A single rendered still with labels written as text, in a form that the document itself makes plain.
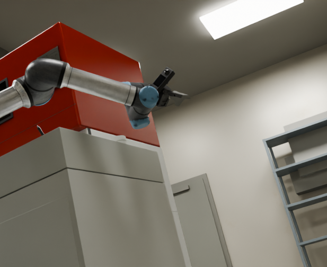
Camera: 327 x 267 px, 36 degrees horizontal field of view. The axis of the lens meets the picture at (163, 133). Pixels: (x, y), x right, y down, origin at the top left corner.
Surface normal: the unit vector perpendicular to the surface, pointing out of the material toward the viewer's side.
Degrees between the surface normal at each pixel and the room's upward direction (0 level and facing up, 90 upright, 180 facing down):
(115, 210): 90
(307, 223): 90
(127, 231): 90
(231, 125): 90
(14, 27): 180
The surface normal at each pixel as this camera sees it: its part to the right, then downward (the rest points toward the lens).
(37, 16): 0.24, 0.91
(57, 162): -0.51, -0.16
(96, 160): 0.82, -0.36
